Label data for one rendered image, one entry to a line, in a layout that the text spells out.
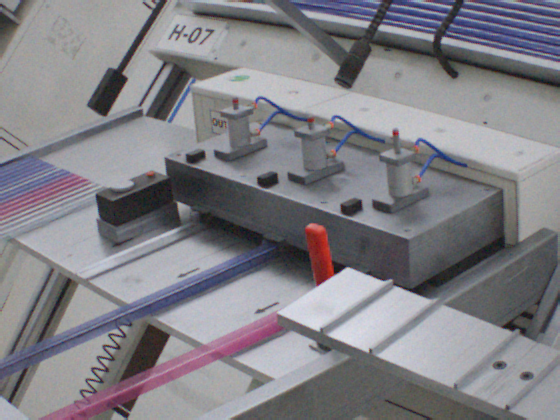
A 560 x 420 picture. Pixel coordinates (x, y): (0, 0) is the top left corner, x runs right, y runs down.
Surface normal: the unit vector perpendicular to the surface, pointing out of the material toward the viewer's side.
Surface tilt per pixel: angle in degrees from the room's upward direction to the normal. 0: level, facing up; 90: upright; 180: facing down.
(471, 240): 90
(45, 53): 90
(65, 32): 90
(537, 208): 90
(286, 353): 46
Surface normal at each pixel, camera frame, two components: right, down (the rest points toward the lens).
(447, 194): -0.10, -0.92
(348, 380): 0.66, 0.23
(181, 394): -0.59, -0.44
